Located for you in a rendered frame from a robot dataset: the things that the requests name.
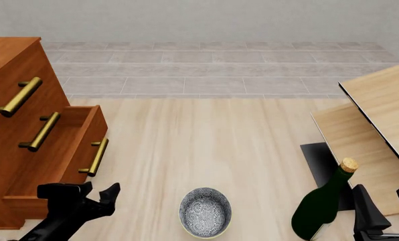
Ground dark green corked bottle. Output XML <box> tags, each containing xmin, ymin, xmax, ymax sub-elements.
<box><xmin>291</xmin><ymin>157</ymin><xmax>360</xmax><ymax>241</ymax></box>

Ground pale wood rack, black base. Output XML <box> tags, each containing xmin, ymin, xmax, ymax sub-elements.
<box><xmin>300</xmin><ymin>62</ymin><xmax>399</xmax><ymax>217</ymax></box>

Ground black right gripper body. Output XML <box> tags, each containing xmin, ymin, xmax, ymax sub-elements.
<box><xmin>352</xmin><ymin>225</ymin><xmax>399</xmax><ymax>241</ymax></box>

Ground wooden drawer, closed, middle height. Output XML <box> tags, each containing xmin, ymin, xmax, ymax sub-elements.
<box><xmin>0</xmin><ymin>104</ymin><xmax>70</xmax><ymax>199</ymax></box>

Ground patterned blue-white bowl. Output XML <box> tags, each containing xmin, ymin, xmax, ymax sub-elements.
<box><xmin>179</xmin><ymin>187</ymin><xmax>233</xmax><ymax>239</ymax></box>

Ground wooden drawer, closed, high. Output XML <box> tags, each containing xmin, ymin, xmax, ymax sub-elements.
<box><xmin>0</xmin><ymin>45</ymin><xmax>70</xmax><ymax>131</ymax></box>

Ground brass handle, medium length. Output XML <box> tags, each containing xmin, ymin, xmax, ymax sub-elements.
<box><xmin>17</xmin><ymin>111</ymin><xmax>62</xmax><ymax>153</ymax></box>

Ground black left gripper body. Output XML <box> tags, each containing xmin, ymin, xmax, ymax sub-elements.
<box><xmin>72</xmin><ymin>195</ymin><xmax>116</xmax><ymax>218</ymax></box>

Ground wooden cabinet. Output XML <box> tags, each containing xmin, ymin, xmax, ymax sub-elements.
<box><xmin>0</xmin><ymin>36</ymin><xmax>109</xmax><ymax>230</ymax></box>

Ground wooden drawer, open, lowest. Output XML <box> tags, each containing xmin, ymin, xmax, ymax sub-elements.
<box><xmin>2</xmin><ymin>104</ymin><xmax>109</xmax><ymax>220</ymax></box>

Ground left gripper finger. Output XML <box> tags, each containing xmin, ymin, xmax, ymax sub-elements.
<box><xmin>78</xmin><ymin>181</ymin><xmax>94</xmax><ymax>199</ymax></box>
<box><xmin>98</xmin><ymin>182</ymin><xmax>121</xmax><ymax>210</ymax></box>

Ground brass handle, longest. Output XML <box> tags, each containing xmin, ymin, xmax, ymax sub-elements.
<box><xmin>0</xmin><ymin>76</ymin><xmax>44</xmax><ymax>118</ymax></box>

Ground brass handle on open drawer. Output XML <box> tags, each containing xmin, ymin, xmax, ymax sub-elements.
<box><xmin>78</xmin><ymin>137</ymin><xmax>110</xmax><ymax>177</ymax></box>

